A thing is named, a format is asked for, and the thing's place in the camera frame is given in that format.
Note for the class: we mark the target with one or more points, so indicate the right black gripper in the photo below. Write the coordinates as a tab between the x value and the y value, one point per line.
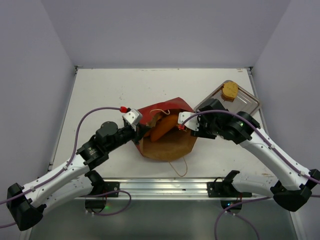
198	131

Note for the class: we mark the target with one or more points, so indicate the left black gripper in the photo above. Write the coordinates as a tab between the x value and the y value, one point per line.
141	129

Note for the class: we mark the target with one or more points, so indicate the long orange bread roll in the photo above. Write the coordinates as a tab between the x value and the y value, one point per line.
164	126

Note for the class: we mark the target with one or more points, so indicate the red brown paper bag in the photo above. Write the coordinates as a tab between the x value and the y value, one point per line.
175	144

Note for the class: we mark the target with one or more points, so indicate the round sliced bread piece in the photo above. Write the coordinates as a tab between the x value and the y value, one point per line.
229	91

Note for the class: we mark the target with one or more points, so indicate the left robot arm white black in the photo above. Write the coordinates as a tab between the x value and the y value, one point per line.
74	178

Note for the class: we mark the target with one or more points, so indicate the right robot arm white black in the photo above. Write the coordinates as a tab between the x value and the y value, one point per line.
293	185

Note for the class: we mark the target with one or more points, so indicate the steel tray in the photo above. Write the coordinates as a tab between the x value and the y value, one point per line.
245	101

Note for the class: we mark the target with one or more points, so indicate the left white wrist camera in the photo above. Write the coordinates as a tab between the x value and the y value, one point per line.
132	117

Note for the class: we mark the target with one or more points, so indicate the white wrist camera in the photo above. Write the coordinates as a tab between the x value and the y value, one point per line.
132	117
188	120

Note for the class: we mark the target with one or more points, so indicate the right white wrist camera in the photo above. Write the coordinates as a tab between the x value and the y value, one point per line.
188	120

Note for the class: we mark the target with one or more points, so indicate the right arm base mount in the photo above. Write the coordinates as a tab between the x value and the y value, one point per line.
222	188

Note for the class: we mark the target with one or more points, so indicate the aluminium front rail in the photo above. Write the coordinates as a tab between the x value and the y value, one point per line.
163	188

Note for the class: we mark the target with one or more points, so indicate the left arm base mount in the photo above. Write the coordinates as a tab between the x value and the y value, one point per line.
98	205

